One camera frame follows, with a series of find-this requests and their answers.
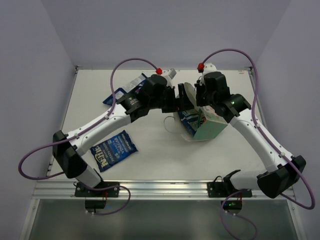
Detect green paper bag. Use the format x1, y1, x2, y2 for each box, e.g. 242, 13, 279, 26
163, 85, 228, 142

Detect blue white snack bag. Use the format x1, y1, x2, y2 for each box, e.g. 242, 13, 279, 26
122, 73, 148, 93

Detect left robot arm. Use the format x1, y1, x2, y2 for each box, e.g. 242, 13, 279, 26
52, 74, 194, 197

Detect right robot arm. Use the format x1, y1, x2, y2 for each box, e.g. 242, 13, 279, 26
195, 71, 306, 199

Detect orange white snack bag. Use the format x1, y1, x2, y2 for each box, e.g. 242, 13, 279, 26
198, 112, 207, 128

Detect right black control box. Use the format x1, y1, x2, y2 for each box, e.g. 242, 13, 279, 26
221, 200, 243, 212

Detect black control box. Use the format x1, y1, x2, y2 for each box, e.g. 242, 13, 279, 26
221, 200, 243, 212
84, 198, 107, 212

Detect left black control box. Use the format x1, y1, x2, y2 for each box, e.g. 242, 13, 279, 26
84, 198, 107, 212

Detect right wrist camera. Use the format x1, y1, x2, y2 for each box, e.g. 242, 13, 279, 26
197, 62, 218, 85

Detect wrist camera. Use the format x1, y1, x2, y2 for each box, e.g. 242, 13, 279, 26
197, 62, 218, 85
154, 68, 177, 88

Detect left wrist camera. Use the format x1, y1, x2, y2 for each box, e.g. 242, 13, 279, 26
154, 68, 177, 88

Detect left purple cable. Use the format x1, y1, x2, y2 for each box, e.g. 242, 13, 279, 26
18, 57, 163, 181

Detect purple cable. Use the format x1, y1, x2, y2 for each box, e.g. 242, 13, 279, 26
201, 48, 315, 240
18, 57, 163, 181

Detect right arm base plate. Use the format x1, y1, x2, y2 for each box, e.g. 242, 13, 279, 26
206, 181, 238, 198

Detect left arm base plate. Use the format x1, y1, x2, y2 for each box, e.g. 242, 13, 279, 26
74, 181, 120, 198

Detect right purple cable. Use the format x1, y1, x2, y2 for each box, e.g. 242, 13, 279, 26
201, 48, 315, 240

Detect aluminium rail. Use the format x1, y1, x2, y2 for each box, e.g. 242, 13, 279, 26
33, 177, 297, 201

